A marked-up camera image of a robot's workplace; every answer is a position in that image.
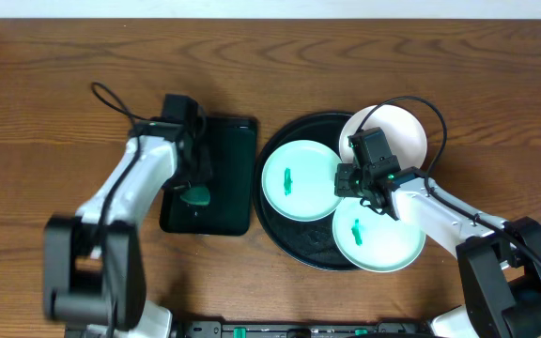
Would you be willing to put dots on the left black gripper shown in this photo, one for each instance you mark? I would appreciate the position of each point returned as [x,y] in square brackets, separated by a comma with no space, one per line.
[195,176]

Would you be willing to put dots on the white pink plate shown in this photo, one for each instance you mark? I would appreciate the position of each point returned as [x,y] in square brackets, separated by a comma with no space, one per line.
[404,133]

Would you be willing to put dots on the mint green plate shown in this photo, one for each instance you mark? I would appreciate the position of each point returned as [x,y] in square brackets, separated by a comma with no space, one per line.
[298,180]
[374,242]

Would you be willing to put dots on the black rectangular tray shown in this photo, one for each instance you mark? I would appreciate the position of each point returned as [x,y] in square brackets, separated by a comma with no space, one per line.
[232,146]

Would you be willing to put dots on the green sponge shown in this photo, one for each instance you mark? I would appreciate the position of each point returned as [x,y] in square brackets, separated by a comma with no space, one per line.
[198,196]

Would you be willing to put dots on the black round tray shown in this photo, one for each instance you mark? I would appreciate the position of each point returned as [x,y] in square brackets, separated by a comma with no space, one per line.
[311,243]

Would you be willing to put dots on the mint green plate front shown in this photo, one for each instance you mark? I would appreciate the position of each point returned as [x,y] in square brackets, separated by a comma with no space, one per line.
[374,242]

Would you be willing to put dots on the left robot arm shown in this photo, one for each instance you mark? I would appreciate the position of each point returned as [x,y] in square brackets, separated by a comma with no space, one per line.
[94,279]

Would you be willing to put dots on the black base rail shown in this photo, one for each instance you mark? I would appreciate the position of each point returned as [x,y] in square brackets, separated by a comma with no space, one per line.
[215,329]

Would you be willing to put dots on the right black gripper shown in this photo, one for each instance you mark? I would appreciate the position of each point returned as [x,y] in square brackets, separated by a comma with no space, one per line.
[342,187]

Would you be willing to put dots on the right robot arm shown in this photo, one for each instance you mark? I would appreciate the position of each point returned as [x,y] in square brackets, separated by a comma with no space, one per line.
[499,261]

